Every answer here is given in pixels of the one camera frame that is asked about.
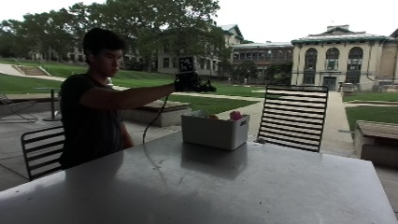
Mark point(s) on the white marker cube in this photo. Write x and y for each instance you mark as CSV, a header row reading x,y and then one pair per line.
x,y
185,64

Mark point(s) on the white storage box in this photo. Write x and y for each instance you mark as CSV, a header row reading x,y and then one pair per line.
x,y
213,132

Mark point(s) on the orange toy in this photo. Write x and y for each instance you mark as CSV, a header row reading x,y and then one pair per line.
x,y
213,117

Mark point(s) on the cream arched building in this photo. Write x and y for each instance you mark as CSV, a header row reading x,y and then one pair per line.
x,y
344,60

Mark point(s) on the black slatted metal chair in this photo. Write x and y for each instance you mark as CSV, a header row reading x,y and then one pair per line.
x,y
292,118
41,152

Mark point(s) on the black lounge chair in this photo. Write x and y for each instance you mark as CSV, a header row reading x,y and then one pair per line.
x,y
15,107

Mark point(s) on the pale crumpled item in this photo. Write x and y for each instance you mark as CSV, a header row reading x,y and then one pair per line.
x,y
198,114

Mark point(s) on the low stone bench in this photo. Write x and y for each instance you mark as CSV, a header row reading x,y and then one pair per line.
x,y
375,141
155,112

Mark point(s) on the large green tree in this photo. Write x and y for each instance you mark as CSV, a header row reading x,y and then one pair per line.
x,y
136,28

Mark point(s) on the pink toy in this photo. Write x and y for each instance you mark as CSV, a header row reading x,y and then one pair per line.
x,y
236,115

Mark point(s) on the brick building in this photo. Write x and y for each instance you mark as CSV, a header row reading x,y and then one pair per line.
x,y
261,60

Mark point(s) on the round pedestal table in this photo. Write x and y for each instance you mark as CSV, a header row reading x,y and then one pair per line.
x,y
52,104

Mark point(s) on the the person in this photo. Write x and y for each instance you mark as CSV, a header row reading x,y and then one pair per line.
x,y
89,124

